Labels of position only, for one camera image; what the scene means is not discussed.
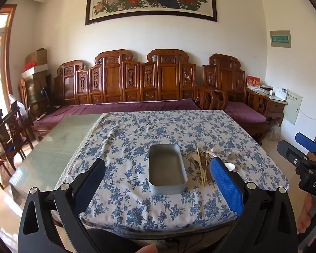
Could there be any grey metal tray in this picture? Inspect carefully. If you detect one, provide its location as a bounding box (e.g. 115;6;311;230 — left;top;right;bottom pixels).
148;144;188;195

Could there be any carved wooden armchair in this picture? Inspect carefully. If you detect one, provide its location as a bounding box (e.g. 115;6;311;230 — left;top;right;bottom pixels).
197;53;270;146

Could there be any person's right hand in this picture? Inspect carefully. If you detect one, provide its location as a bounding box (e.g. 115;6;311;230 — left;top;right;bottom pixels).
297;195;316;233

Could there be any long carved wooden sofa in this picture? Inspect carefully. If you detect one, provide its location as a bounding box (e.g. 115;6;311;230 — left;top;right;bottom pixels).
33;49;214;141

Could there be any wooden door frame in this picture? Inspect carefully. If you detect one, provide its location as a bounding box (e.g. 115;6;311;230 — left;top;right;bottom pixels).
0;4;18;106

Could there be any translucent plastic bag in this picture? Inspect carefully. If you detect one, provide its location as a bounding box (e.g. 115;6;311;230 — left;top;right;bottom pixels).
267;118;281;141

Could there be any stack of dark boxes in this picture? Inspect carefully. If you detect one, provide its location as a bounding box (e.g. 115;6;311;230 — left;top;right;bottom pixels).
21;72;52;109

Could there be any brown cardboard box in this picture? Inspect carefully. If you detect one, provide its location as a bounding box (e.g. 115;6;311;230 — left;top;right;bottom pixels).
25;48;48;66

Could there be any red gift box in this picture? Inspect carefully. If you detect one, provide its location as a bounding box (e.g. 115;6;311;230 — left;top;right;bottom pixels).
246;75;261;89

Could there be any person's left hand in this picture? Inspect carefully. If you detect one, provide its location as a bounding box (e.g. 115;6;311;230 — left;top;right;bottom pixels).
132;244;158;253

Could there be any blue floral tablecloth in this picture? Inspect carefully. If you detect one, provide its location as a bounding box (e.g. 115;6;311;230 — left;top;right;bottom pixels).
55;110;290;234

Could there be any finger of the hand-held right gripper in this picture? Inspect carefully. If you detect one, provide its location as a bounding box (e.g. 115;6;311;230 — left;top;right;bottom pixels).
295;132;316;162
276;140;310;170

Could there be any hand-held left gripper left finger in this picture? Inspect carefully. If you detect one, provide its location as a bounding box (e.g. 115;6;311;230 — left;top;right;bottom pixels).
18;158;106;253

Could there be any small white box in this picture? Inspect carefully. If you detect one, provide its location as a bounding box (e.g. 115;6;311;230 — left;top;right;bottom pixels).
274;86;289;101

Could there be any framed floral painting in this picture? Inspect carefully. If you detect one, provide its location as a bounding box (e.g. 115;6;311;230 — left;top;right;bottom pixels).
85;0;218;26

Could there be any brown wooden chopstick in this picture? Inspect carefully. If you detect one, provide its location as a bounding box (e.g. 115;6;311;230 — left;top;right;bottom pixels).
205;158;215;184

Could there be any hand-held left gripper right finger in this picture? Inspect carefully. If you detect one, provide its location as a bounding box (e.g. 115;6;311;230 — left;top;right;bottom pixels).
209;157;298;253

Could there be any purple armchair cushion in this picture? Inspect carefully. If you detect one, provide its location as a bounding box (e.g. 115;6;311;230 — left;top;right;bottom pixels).
225;102;268;125

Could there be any white plastic bag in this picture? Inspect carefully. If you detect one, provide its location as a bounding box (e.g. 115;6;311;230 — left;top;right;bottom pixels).
9;94;27;117

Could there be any light wooden chopstick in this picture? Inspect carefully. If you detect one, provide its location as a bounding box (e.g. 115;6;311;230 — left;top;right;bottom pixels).
196;147;204;188
198;148;207;185

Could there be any wooden side table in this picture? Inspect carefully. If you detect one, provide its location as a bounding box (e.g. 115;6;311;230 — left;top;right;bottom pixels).
246;87;288;127

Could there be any cream electrical panel door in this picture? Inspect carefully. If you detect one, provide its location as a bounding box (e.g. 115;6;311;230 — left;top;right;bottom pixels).
283;90;303;126

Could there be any green framed wall panel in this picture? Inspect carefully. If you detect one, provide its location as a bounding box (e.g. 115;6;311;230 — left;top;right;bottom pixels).
270;30;292;48

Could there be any flat white box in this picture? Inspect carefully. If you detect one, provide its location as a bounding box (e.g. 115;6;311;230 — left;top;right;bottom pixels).
21;64;48;79

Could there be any beige plastic fork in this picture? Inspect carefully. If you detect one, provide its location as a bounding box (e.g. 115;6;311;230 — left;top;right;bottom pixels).
203;148;217;160

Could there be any purple sofa cushion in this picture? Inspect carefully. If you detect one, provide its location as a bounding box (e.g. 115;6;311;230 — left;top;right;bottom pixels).
34;99;201;127

